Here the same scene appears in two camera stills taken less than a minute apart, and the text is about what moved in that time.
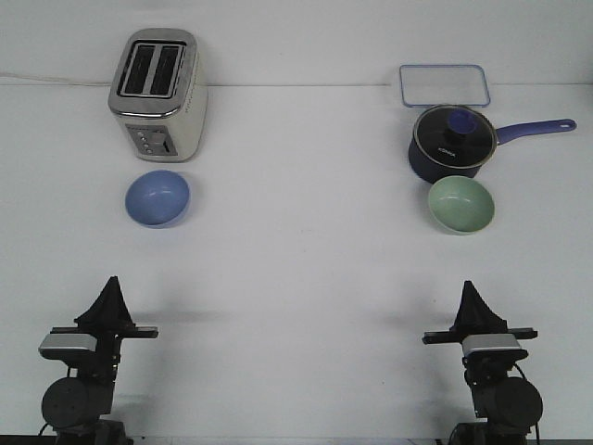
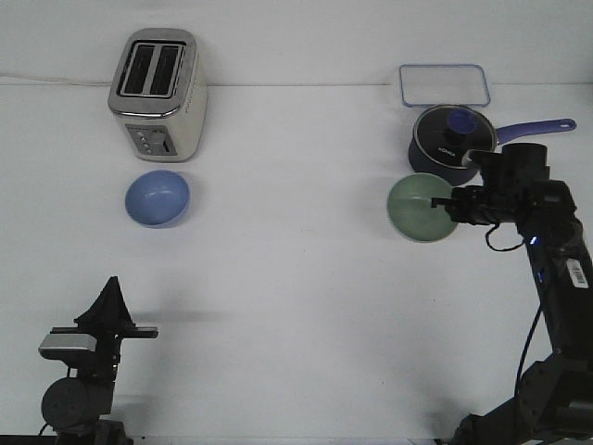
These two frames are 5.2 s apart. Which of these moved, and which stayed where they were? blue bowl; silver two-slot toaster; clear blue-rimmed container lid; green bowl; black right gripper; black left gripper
Moved: green bowl; black right gripper
Stayed: black left gripper; clear blue-rimmed container lid; silver two-slot toaster; blue bowl
